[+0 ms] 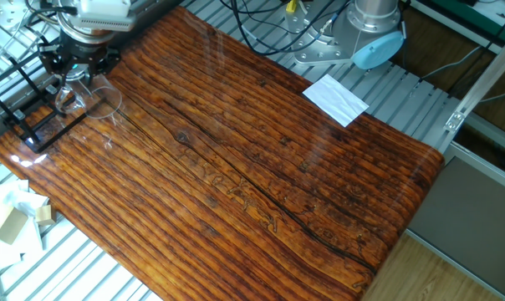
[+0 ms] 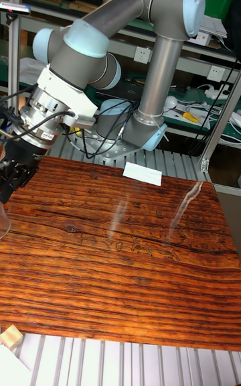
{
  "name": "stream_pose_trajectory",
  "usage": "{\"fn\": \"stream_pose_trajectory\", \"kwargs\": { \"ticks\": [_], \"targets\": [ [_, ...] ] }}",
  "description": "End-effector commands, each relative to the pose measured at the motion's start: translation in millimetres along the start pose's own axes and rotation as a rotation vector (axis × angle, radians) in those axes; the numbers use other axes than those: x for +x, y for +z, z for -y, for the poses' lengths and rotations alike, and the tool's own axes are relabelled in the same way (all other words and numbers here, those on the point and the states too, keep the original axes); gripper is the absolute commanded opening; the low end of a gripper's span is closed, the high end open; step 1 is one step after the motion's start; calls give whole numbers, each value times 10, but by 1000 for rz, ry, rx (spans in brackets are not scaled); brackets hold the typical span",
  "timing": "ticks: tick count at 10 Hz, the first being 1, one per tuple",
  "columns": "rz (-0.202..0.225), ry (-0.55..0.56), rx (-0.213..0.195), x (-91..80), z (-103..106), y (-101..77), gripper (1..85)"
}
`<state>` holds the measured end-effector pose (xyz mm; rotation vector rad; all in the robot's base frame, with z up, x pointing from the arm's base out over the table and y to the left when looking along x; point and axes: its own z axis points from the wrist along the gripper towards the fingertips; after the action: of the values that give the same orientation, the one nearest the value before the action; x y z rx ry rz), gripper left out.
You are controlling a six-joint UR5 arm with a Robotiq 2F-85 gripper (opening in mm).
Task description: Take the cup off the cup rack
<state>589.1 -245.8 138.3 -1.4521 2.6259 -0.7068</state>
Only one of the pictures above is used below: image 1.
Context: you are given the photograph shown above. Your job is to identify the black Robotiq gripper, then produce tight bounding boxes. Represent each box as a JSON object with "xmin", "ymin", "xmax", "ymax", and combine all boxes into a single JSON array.
[{"xmin": 38, "ymin": 33, "xmax": 122, "ymax": 80}]

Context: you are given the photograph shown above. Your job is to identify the clear glass cup with handle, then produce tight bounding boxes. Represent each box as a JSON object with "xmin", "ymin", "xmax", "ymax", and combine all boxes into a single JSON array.
[{"xmin": 54, "ymin": 64, "xmax": 124, "ymax": 120}]

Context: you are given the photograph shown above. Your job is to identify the black metal cup rack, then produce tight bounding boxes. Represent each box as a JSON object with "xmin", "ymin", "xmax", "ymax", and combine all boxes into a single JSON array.
[{"xmin": 0, "ymin": 34, "xmax": 107, "ymax": 155}]

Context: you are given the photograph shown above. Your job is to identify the aluminium plate with holes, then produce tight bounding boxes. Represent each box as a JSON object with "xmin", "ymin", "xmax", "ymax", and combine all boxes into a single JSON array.
[{"xmin": 0, "ymin": 0, "xmax": 59, "ymax": 33}]

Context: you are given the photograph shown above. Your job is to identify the crumpled paper and box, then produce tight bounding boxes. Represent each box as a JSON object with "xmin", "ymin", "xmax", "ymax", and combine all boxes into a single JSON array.
[{"xmin": 0, "ymin": 179, "xmax": 51, "ymax": 271}]

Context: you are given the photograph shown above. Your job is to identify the small light wooden block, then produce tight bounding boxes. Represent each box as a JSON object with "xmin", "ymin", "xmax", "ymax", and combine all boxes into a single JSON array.
[{"xmin": 34, "ymin": 204, "xmax": 58, "ymax": 227}]

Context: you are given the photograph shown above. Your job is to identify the glossy wood-grain table mat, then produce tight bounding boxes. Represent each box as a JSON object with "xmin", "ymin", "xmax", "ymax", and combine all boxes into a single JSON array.
[{"xmin": 0, "ymin": 6, "xmax": 446, "ymax": 301}]

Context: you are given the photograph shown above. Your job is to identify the white paper sheet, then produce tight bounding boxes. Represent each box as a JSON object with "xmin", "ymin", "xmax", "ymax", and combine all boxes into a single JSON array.
[{"xmin": 302, "ymin": 73, "xmax": 370, "ymax": 129}]

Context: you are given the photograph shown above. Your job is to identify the grey aluminium side rail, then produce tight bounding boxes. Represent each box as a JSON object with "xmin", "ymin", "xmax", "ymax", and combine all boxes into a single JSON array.
[{"xmin": 0, "ymin": 0, "xmax": 185, "ymax": 146}]

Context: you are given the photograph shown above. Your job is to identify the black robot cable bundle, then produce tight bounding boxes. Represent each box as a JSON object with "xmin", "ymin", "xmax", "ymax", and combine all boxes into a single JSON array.
[{"xmin": 24, "ymin": 0, "xmax": 354, "ymax": 56}]

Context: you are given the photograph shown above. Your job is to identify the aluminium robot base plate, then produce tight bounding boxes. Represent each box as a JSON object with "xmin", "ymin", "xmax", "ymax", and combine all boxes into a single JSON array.
[{"xmin": 284, "ymin": 0, "xmax": 362, "ymax": 67}]

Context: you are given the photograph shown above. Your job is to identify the silver cable connector plug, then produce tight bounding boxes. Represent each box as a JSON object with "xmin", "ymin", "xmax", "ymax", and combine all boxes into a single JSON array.
[{"xmin": 317, "ymin": 14, "xmax": 337, "ymax": 37}]

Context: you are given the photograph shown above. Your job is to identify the aluminium frame post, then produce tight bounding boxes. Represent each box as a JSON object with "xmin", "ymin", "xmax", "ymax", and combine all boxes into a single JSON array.
[{"xmin": 443, "ymin": 24, "xmax": 505, "ymax": 135}]

